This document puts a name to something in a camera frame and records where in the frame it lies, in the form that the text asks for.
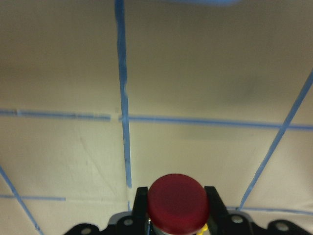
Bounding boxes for left gripper black tray-side right finger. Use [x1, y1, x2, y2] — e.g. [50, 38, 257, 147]
[204, 186, 228, 227]

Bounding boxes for red emergency stop button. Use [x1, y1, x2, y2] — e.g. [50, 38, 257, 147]
[147, 174, 210, 235]

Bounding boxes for left gripper black tray-side left finger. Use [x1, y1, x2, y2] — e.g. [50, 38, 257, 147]
[132, 187, 148, 227]

